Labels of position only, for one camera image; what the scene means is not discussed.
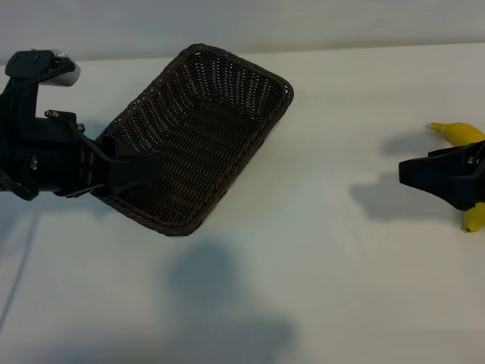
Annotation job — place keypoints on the dark brown wicker basket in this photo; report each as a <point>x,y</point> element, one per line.
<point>197,144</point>

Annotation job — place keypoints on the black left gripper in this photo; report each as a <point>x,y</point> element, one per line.
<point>53,159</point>

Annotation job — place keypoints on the yellow banana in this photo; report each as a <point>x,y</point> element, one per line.
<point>460,132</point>

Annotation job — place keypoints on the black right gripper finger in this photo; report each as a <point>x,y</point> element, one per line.
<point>447,189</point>
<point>447,161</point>

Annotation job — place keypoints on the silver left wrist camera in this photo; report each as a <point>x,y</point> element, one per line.
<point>68,77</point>

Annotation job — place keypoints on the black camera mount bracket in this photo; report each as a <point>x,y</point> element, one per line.
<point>22,62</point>

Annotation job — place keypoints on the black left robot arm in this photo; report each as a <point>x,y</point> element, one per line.
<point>7,144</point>

